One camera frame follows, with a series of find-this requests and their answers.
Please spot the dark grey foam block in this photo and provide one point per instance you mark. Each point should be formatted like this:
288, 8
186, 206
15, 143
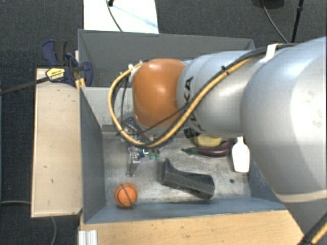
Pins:
189, 181

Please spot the white plastic bottle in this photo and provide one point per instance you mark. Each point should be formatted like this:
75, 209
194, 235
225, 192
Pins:
240, 157

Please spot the yellow toy fruit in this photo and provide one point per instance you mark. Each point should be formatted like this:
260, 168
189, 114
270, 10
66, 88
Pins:
207, 140

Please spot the grey metal bin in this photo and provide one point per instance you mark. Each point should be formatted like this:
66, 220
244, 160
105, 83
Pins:
102, 52

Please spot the purple toy eggplant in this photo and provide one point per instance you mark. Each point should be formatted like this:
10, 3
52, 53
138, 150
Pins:
213, 151

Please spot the orange basketball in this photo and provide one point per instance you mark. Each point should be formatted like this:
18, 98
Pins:
125, 195

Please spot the pale wood board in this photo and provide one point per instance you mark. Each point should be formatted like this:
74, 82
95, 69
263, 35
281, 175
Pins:
57, 147

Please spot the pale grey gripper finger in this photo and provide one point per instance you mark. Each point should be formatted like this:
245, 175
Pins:
130, 168
136, 165

